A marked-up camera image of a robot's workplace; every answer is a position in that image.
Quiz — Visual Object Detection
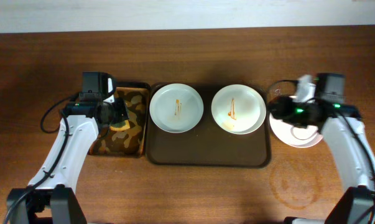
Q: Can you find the green yellow sponge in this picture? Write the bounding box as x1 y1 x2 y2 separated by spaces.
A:
109 120 131 131

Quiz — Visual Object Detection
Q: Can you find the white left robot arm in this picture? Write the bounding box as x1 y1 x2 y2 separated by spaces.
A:
4 72 129 223

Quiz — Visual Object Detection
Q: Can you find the white plate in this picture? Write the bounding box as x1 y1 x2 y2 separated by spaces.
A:
269 96 323 148
149 83 204 133
211 84 266 135

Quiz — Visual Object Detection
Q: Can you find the small black water tray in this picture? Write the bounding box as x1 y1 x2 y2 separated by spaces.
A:
88 82 150 157

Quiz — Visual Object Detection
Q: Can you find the white plate front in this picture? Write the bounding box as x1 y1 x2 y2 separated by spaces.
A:
269 96 323 148

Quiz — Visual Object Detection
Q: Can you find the large brown serving tray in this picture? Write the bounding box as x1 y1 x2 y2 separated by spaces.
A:
144 83 272 169

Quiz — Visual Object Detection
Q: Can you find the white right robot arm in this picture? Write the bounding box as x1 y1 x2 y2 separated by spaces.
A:
267 73 375 224

